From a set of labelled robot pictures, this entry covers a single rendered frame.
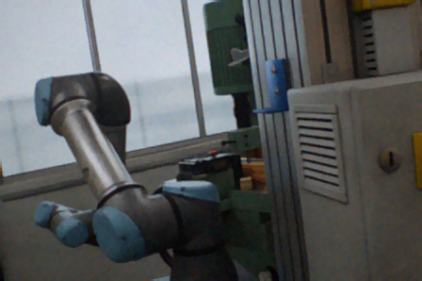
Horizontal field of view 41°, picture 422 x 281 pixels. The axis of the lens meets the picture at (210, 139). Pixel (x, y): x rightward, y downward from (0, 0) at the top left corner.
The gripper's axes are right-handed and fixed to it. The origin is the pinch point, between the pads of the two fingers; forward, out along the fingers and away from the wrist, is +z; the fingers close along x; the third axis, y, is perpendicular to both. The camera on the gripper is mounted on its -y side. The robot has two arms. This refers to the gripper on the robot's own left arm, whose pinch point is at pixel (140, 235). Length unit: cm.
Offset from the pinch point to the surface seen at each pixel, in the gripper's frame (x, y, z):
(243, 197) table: 25.2, -19.2, 16.2
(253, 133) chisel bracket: 15, -43, 23
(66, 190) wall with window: -127, -14, 29
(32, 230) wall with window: -129, 11, 19
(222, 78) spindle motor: 13, -56, 5
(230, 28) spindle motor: 18, -70, -1
